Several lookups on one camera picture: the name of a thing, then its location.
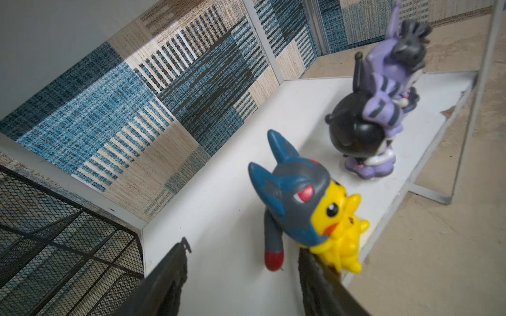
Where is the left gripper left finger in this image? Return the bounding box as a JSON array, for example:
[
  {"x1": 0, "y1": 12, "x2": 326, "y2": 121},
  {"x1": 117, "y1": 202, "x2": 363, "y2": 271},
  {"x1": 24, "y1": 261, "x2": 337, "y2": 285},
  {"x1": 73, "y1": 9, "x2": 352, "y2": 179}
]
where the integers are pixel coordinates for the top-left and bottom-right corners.
[{"x1": 113, "y1": 238, "x2": 191, "y2": 316}]

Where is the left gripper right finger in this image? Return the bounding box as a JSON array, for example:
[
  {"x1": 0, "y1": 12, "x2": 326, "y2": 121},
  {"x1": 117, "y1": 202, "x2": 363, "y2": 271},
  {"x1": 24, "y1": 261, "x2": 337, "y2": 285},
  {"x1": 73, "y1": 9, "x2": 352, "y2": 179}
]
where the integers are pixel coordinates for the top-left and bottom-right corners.
[{"x1": 299, "y1": 249, "x2": 370, "y2": 316}]

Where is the yellow blue figure toy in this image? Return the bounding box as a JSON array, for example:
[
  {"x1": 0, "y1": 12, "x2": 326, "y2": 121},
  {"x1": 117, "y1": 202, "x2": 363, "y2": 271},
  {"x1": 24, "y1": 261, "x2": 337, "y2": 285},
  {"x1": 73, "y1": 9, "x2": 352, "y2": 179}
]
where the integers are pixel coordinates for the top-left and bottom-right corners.
[{"x1": 248, "y1": 130, "x2": 370, "y2": 274}]

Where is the black-eared figure toy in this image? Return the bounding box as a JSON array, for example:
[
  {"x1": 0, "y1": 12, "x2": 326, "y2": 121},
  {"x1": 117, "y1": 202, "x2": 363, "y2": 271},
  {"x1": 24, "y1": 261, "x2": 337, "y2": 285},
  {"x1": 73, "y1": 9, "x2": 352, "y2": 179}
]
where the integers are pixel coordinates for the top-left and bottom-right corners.
[{"x1": 325, "y1": 52, "x2": 396, "y2": 180}]

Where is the purple-eared black figure toy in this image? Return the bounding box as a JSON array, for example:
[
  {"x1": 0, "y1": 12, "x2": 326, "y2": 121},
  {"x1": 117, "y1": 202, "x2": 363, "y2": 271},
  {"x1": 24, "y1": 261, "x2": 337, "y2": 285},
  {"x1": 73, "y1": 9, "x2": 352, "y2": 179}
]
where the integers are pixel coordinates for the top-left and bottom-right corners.
[{"x1": 362, "y1": 1, "x2": 432, "y2": 139}]

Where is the white two-tier shelf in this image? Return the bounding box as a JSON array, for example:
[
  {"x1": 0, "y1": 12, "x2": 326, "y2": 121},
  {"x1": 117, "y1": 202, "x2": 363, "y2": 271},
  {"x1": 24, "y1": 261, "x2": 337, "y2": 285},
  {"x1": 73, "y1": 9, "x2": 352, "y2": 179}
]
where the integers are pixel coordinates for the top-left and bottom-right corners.
[{"x1": 0, "y1": 0, "x2": 506, "y2": 316}]

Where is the black wire mesh rack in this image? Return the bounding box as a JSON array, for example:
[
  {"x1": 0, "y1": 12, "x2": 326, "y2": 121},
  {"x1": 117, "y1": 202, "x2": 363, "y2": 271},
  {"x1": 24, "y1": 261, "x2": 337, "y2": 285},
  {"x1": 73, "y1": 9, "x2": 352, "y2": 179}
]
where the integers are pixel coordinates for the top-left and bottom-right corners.
[{"x1": 1, "y1": 168, "x2": 144, "y2": 315}]

